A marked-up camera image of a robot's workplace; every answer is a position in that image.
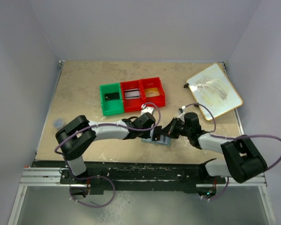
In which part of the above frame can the green card holder wallet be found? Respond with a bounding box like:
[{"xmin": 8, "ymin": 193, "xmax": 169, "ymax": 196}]
[{"xmin": 141, "ymin": 130, "xmax": 171, "ymax": 146}]

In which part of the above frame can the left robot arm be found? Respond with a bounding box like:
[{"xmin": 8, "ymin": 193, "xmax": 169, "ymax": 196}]
[{"xmin": 55, "ymin": 112, "xmax": 160, "ymax": 178}]

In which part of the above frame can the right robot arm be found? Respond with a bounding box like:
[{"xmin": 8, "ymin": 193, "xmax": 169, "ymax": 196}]
[{"xmin": 161, "ymin": 112, "xmax": 268, "ymax": 183}]

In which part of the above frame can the orange credit card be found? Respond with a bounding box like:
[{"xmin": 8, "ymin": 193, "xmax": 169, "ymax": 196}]
[{"xmin": 144, "ymin": 87, "xmax": 160, "ymax": 98}]

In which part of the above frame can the white striped card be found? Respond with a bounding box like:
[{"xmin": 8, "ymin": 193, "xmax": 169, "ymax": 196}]
[{"xmin": 124, "ymin": 89, "xmax": 141, "ymax": 100}]

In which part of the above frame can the black card in green bin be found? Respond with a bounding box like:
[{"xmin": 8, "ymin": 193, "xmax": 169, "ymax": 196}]
[{"xmin": 104, "ymin": 92, "xmax": 120, "ymax": 101}]

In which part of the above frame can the middle red plastic bin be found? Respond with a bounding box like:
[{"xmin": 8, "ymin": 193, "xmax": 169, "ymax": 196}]
[{"xmin": 120, "ymin": 80, "xmax": 144, "ymax": 113}]

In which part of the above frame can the red plastic bin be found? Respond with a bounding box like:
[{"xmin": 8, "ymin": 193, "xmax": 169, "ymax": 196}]
[
  {"xmin": 120, "ymin": 80, "xmax": 144, "ymax": 113},
  {"xmin": 140, "ymin": 77, "xmax": 166, "ymax": 107}
]

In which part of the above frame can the right red plastic bin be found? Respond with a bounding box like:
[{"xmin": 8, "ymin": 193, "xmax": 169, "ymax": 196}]
[{"xmin": 140, "ymin": 77, "xmax": 166, "ymax": 107}]

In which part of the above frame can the green plastic bin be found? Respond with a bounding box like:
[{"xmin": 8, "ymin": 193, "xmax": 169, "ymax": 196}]
[{"xmin": 100, "ymin": 83, "xmax": 124, "ymax": 116}]

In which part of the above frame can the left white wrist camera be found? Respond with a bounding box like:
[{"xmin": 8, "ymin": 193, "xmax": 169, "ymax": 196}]
[{"xmin": 140, "ymin": 104, "xmax": 155, "ymax": 115}]

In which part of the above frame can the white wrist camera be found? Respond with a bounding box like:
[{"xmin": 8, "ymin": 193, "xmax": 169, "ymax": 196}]
[
  {"xmin": 178, "ymin": 105, "xmax": 186, "ymax": 118},
  {"xmin": 140, "ymin": 104, "xmax": 155, "ymax": 115}
]

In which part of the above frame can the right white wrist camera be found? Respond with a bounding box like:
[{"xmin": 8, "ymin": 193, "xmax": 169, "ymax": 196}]
[{"xmin": 178, "ymin": 105, "xmax": 186, "ymax": 118}]

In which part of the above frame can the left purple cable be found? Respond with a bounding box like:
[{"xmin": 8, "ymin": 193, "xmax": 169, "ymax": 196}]
[{"xmin": 54, "ymin": 102, "xmax": 161, "ymax": 169}]

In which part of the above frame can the purple cable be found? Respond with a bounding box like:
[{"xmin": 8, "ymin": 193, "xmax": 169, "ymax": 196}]
[
  {"xmin": 54, "ymin": 102, "xmax": 161, "ymax": 169},
  {"xmin": 181, "ymin": 103, "xmax": 281, "ymax": 171}
]

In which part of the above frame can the whiteboard with wooden frame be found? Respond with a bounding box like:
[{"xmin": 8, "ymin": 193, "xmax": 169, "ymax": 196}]
[{"xmin": 186, "ymin": 63, "xmax": 243, "ymax": 121}]

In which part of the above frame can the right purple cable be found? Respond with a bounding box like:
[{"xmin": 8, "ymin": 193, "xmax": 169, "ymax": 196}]
[{"xmin": 181, "ymin": 103, "xmax": 281, "ymax": 171}]

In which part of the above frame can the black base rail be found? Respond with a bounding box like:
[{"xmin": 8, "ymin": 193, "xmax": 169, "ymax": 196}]
[{"xmin": 58, "ymin": 160, "xmax": 227, "ymax": 195}]

